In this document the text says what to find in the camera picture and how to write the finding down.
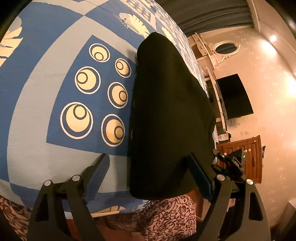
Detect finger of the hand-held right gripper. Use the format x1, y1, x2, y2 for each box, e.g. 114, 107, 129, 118
211, 149, 230, 173

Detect black pants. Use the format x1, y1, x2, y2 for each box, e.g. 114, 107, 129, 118
128, 32, 216, 200

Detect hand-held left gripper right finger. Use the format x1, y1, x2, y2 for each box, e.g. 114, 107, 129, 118
188, 153, 271, 241

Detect brown wooden cabinet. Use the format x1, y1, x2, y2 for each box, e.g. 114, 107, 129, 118
216, 135, 266, 184

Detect white dressing table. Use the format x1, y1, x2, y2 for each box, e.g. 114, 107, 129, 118
191, 32, 220, 67

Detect blue patterned bed sheet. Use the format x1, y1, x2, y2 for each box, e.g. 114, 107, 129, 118
0, 0, 219, 214

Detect white television stand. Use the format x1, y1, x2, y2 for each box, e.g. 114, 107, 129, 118
205, 67, 232, 142

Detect white oval vanity mirror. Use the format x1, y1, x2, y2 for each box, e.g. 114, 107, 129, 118
213, 40, 241, 63

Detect person's floral pajama legs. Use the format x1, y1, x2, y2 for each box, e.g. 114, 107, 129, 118
0, 193, 197, 241

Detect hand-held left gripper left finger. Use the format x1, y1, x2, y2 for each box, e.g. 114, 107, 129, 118
27, 153, 111, 241

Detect black flat television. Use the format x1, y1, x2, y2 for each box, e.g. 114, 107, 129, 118
215, 74, 254, 120

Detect dark grey curtain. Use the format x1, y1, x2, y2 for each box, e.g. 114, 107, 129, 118
159, 0, 255, 37

